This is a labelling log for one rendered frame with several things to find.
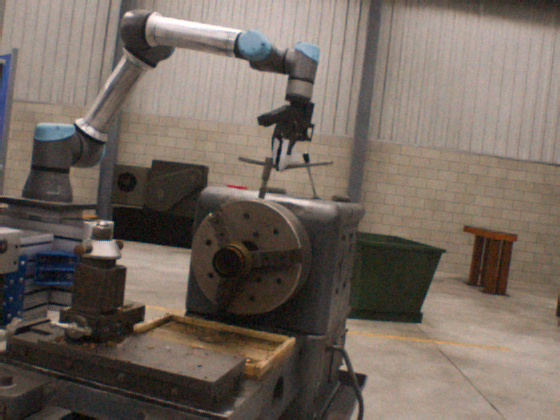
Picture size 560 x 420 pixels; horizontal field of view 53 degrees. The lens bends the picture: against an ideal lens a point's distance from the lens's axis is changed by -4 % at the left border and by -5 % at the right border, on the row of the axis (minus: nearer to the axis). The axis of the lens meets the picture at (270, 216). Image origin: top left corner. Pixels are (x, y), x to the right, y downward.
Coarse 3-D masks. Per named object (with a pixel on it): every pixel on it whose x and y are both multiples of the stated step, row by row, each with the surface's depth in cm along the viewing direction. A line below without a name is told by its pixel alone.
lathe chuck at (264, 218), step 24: (240, 216) 159; (264, 216) 157; (288, 216) 159; (216, 240) 161; (264, 240) 157; (288, 240) 155; (192, 264) 163; (216, 288) 161; (240, 288) 159; (264, 288) 157; (288, 288) 155; (240, 312) 159; (264, 312) 158
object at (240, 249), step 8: (224, 248) 145; (232, 248) 146; (240, 248) 148; (216, 256) 146; (224, 256) 151; (240, 256) 145; (248, 256) 149; (216, 264) 146; (224, 264) 151; (240, 264) 144; (248, 264) 149; (216, 272) 146; (224, 272) 145; (232, 272) 144; (240, 272) 147
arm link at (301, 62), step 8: (296, 48) 160; (304, 48) 159; (312, 48) 159; (288, 56) 160; (296, 56) 159; (304, 56) 159; (312, 56) 159; (288, 64) 160; (296, 64) 159; (304, 64) 159; (312, 64) 159; (288, 72) 162; (296, 72) 159; (304, 72) 159; (312, 72) 160; (304, 80) 159; (312, 80) 161
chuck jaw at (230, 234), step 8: (216, 216) 157; (224, 216) 158; (216, 224) 157; (224, 224) 156; (216, 232) 155; (224, 232) 154; (232, 232) 156; (224, 240) 152; (232, 240) 153; (240, 240) 158
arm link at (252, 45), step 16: (128, 16) 160; (144, 16) 158; (160, 16) 160; (128, 32) 160; (144, 32) 157; (160, 32) 157; (176, 32) 155; (192, 32) 154; (208, 32) 153; (224, 32) 152; (240, 32) 152; (256, 32) 147; (144, 48) 168; (192, 48) 157; (208, 48) 154; (224, 48) 152; (240, 48) 148; (256, 48) 147; (272, 48) 153; (256, 64) 159
